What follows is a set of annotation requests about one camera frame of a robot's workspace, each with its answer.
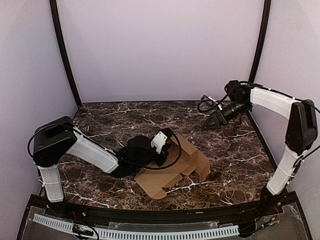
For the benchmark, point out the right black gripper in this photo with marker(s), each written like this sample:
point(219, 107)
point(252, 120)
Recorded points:
point(221, 118)

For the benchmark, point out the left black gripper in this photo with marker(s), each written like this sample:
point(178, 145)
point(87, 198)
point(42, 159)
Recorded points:
point(164, 155)

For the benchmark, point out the brown cardboard box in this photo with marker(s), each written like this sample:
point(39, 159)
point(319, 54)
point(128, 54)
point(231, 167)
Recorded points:
point(153, 182)

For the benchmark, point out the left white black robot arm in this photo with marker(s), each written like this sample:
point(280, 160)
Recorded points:
point(52, 141)

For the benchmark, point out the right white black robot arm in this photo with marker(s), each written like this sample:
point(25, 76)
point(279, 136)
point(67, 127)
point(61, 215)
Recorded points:
point(300, 133)

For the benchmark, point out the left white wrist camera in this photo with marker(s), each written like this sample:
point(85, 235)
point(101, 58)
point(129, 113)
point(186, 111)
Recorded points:
point(158, 141)

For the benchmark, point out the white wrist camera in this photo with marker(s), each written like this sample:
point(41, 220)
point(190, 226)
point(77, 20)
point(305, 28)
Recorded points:
point(211, 102)
point(158, 141)

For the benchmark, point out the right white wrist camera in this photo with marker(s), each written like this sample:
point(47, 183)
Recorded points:
point(211, 102)

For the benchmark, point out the black front rail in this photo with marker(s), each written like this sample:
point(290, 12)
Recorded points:
point(236, 214)

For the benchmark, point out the white slotted cable duct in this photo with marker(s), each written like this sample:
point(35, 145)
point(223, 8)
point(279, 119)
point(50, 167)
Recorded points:
point(139, 231)

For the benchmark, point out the right black frame post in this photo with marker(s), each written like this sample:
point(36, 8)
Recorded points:
point(261, 40)

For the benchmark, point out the black frame post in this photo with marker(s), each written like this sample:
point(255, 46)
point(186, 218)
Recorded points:
point(261, 40)
point(63, 51)

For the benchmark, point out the left black frame post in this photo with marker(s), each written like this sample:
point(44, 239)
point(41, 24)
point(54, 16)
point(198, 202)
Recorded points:
point(63, 51)

